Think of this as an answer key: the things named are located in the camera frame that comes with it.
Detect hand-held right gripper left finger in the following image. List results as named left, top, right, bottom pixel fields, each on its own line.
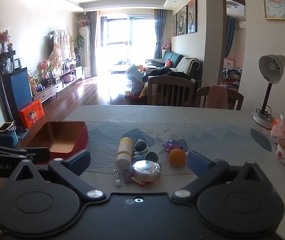
left=8, top=149, right=107, bottom=202

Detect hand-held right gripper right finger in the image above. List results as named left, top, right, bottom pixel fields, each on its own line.
left=171, top=150, right=264, bottom=203

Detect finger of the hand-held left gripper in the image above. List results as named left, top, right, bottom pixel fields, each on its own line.
left=0, top=142, right=51, bottom=165

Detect orange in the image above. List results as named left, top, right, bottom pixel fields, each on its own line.
left=168, top=149, right=187, bottom=168

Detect red tin box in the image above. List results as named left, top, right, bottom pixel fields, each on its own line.
left=24, top=121, right=90, bottom=165

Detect purple toy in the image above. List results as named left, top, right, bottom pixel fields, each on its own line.
left=163, top=139, right=183, bottom=153

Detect metal nail clipper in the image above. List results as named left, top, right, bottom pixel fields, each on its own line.
left=113, top=169, right=122, bottom=187

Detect white yellow bottle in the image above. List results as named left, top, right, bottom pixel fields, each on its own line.
left=115, top=137, right=133, bottom=170

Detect round metal tin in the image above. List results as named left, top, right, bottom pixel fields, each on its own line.
left=132, top=160, right=161, bottom=183

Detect white sunglasses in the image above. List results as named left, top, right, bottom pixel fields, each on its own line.
left=133, top=139, right=159, bottom=164

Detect blue trash bin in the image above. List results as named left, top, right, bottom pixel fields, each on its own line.
left=0, top=122, right=19, bottom=147

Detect orange gift box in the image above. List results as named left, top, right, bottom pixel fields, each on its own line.
left=19, top=99, right=45, bottom=130

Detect black water dispenser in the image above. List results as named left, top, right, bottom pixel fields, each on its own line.
left=0, top=51, right=33, bottom=128

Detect pink cloth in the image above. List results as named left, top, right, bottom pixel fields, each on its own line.
left=205, top=84, right=228, bottom=109

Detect wooden television stand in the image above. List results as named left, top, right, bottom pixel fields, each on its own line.
left=33, top=66, right=84, bottom=103

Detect wooden dining chair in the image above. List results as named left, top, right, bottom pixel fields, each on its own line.
left=147, top=76, right=195, bottom=107
left=195, top=85, right=244, bottom=110

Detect pink pot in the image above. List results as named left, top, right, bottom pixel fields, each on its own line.
left=64, top=71, right=77, bottom=82

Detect tissue pack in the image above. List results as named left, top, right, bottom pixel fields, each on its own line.
left=270, top=115, right=285, bottom=144

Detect red flower pot plant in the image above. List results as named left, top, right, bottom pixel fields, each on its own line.
left=41, top=60, right=58, bottom=79

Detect yellow cloth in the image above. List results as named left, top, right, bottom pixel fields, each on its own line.
left=140, top=82, right=149, bottom=99

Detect bed with patterned bedding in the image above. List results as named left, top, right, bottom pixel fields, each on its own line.
left=221, top=67, right=243, bottom=88

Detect black clothes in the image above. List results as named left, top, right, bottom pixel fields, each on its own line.
left=145, top=67, right=190, bottom=82

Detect white bag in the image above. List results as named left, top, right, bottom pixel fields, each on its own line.
left=125, top=64, right=144, bottom=95

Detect light sofa blanket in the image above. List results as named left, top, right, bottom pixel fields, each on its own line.
left=175, top=57, right=200, bottom=73

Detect coffee table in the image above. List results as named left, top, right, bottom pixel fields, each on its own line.
left=109, top=64, right=133, bottom=74

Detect vase with pink flowers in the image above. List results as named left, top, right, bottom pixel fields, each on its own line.
left=0, top=30, right=10, bottom=53

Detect standing air conditioner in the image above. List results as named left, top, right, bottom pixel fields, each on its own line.
left=79, top=26, right=90, bottom=79

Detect green sofa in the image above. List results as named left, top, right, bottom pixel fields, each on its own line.
left=146, top=51, right=203, bottom=80

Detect patterned television cover cloth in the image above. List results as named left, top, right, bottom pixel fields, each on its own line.
left=48, top=29, right=76, bottom=62

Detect green potted plant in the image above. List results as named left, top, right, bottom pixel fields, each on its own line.
left=75, top=34, right=86, bottom=68

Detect grey blue curtain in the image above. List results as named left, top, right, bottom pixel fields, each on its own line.
left=86, top=11, right=98, bottom=77
left=154, top=9, right=166, bottom=59

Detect grey desk lamp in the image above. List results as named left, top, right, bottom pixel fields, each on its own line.
left=252, top=54, right=285, bottom=130

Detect blue bedroom curtain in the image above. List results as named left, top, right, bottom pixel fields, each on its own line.
left=226, top=17, right=236, bottom=58

